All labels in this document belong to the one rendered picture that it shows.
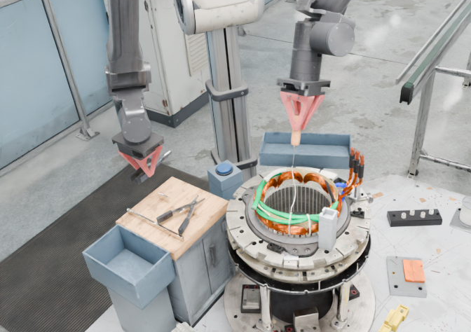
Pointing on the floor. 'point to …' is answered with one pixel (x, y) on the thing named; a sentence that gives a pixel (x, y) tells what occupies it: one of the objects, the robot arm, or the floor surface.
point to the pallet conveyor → (418, 80)
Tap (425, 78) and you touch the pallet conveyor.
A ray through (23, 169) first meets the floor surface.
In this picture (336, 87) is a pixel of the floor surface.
